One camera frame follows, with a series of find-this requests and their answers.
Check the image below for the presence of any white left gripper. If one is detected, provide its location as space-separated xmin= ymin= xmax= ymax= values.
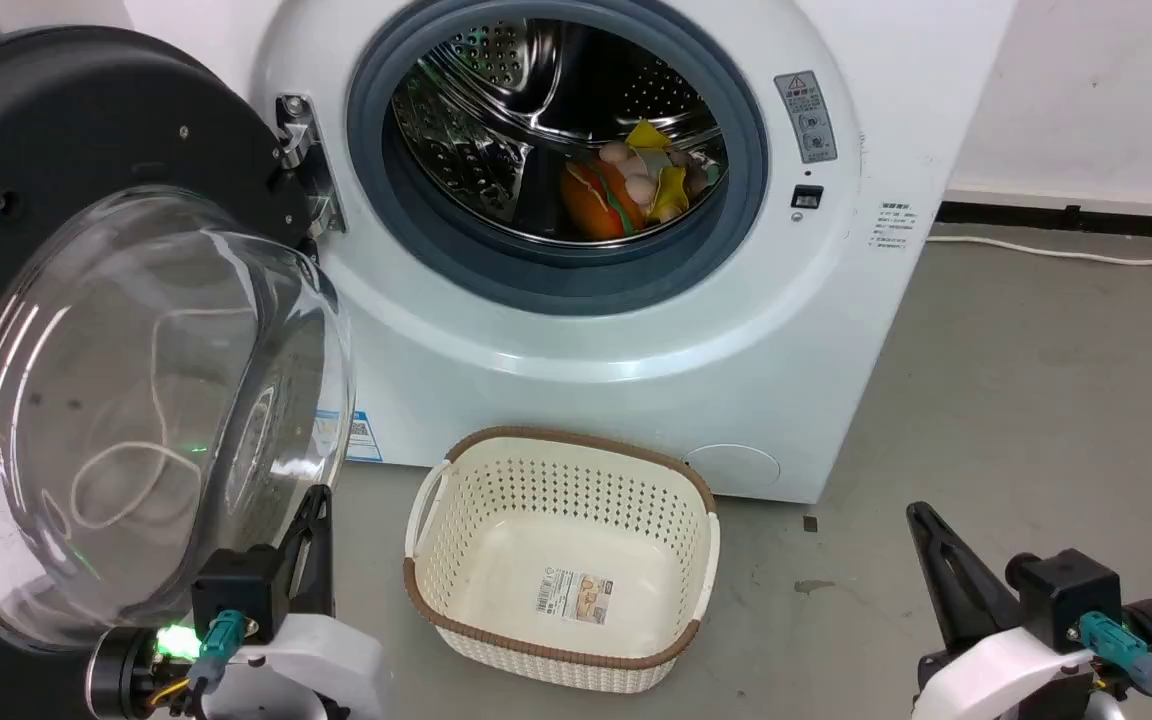
xmin=221 ymin=484 xmax=389 ymax=720

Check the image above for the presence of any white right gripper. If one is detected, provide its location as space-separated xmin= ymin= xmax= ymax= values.
xmin=906 ymin=501 xmax=1102 ymax=720

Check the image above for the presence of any black washer door with glass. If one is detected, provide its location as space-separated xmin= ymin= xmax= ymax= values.
xmin=0 ymin=25 xmax=357 ymax=720

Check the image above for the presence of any white front-load washing machine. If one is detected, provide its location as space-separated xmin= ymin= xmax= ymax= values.
xmin=126 ymin=0 xmax=1019 ymax=504

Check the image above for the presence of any metal door hinge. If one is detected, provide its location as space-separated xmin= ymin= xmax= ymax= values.
xmin=274 ymin=95 xmax=347 ymax=236

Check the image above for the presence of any blue and white sticker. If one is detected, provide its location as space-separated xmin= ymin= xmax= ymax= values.
xmin=344 ymin=410 xmax=384 ymax=464

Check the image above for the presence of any cream laundry basket brown rim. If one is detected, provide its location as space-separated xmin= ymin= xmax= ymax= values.
xmin=403 ymin=427 xmax=722 ymax=694

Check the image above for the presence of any round white filter cover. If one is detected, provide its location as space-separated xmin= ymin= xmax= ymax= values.
xmin=681 ymin=443 xmax=782 ymax=493

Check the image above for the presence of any paper label with barcode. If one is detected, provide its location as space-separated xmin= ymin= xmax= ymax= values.
xmin=535 ymin=566 xmax=614 ymax=626

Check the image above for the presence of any small printed text label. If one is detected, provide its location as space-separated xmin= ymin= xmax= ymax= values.
xmin=871 ymin=200 xmax=922 ymax=253

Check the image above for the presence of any black baseboard strip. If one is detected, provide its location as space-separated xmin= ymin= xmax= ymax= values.
xmin=938 ymin=200 xmax=1152 ymax=242

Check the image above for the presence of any orange hamburger plush toy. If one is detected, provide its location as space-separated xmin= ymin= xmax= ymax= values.
xmin=561 ymin=160 xmax=643 ymax=241

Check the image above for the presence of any yellow and pink doll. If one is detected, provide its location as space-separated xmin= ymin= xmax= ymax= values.
xmin=598 ymin=120 xmax=722 ymax=226

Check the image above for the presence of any grey warning sticker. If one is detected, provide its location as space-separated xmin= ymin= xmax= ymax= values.
xmin=774 ymin=70 xmax=838 ymax=165

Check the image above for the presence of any stainless steel drum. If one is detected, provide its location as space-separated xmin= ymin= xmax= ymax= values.
xmin=391 ymin=18 xmax=732 ymax=246

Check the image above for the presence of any left teal plug cable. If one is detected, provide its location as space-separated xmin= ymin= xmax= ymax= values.
xmin=151 ymin=608 xmax=245 ymax=706

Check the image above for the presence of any teal plug cable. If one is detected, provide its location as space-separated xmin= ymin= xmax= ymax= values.
xmin=1079 ymin=611 xmax=1152 ymax=720
xmin=151 ymin=608 xmax=245 ymax=706

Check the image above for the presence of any right teal plug cable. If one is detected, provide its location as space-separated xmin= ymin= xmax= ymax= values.
xmin=1079 ymin=611 xmax=1152 ymax=720

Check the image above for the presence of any white floor cable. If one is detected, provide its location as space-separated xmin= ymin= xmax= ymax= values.
xmin=926 ymin=234 xmax=1152 ymax=267

